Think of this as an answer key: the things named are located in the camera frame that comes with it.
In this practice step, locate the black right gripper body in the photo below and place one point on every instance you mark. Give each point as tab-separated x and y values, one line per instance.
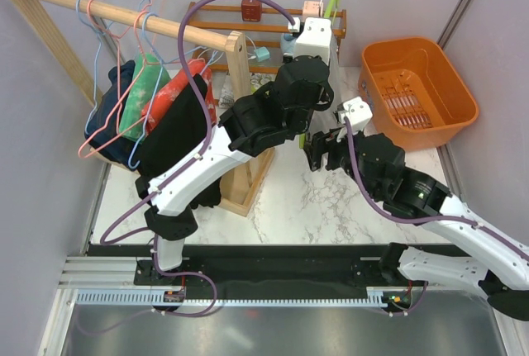
336	144

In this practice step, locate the lime green hanger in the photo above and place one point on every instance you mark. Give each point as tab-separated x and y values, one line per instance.
331	11

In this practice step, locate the grey trousers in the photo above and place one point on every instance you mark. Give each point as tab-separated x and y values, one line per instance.
331	97

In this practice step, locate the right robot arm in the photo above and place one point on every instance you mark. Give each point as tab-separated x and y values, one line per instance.
496	265

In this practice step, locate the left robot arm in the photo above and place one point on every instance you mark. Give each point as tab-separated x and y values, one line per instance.
278	111

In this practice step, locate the wooden clothes rack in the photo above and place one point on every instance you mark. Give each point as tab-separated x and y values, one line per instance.
240	186

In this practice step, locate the orange plastic basket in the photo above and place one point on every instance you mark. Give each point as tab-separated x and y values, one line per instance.
418	99

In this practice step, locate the mint green charger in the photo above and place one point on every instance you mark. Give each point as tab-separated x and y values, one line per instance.
259	53

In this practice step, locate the blue headphones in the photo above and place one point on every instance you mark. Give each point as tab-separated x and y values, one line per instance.
287	43

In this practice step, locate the pink power cube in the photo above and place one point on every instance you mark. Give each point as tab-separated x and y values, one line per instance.
312	9

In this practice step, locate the black garment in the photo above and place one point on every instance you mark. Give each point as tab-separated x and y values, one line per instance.
180	130

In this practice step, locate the red patterned garment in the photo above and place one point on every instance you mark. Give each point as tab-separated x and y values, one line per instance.
165	97

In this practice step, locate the dark red power cube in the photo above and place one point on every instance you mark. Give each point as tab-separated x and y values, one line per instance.
251	10

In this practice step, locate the green patterned garment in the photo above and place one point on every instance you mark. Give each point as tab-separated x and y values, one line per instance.
152	79

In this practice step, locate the brown wooden shelf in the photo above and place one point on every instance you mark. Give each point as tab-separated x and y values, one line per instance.
266	32

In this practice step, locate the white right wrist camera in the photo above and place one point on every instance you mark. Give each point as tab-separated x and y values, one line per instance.
356	111

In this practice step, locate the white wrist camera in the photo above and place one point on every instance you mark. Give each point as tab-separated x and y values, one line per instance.
356	111
315	40

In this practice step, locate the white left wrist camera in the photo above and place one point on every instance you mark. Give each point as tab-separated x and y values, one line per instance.
315	40

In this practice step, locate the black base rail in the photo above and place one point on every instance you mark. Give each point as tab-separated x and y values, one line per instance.
268	271

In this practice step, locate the blue wire hanger right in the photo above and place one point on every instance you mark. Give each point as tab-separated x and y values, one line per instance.
132	161

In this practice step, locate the blue wire hanger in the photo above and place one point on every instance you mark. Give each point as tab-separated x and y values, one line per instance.
132	161
101	32

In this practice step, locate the blue wire hanger left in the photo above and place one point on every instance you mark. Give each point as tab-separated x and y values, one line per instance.
101	32

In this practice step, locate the pink wire hanger right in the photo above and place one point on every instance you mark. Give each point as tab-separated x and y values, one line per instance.
142	25

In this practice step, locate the grey slotted cable duct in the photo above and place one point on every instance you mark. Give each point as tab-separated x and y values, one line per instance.
167	296

